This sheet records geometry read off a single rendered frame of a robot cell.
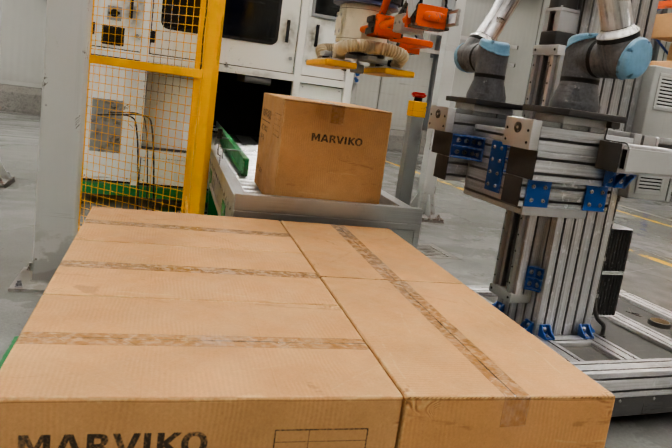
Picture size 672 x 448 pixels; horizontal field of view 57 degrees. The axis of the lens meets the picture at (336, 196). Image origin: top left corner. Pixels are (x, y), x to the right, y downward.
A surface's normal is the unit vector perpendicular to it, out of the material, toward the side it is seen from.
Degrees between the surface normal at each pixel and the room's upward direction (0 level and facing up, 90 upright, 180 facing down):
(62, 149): 90
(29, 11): 90
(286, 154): 90
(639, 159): 90
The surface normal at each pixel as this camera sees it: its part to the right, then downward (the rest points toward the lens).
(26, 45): 0.34, 0.20
